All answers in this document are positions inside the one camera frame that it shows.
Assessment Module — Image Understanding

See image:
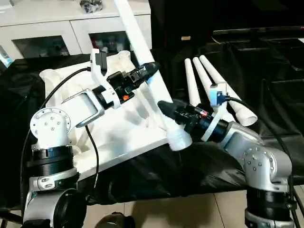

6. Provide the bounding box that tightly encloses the clear bag on cabinet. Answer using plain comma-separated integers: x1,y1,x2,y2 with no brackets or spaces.
79,0,104,12

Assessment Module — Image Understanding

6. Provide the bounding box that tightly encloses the white plastic table top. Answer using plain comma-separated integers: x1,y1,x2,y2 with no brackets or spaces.
39,50,174,182

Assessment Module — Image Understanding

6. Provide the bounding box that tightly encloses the black mat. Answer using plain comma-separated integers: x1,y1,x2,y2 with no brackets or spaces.
0,47,304,209

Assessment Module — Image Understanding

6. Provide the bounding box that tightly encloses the white cabinet with glass doors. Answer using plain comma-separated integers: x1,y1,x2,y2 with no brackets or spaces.
0,0,152,62

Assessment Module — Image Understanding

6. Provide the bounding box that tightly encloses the black left wrist camera cable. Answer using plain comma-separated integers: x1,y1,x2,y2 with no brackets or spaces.
19,67,92,198

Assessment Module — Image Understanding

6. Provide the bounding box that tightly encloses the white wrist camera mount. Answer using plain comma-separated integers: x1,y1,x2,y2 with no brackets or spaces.
201,82,229,143
90,48,123,110

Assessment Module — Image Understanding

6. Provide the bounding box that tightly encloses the white plastic table leg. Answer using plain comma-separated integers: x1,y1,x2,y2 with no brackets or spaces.
192,57,238,123
113,0,193,152
199,55,258,126
184,59,201,107

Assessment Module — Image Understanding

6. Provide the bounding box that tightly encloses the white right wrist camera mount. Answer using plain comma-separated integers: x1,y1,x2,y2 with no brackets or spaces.
201,82,229,143

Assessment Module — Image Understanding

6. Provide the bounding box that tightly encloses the black television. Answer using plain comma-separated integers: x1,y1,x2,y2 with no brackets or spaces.
211,0,304,40

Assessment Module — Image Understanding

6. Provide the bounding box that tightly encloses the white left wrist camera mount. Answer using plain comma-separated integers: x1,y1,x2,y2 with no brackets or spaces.
90,48,123,110

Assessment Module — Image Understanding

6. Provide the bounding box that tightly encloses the dark robot foot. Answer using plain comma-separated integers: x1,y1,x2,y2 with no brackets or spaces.
96,211,136,228

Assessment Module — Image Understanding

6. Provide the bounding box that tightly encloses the black box with beige label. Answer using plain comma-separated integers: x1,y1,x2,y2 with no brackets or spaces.
149,0,213,52

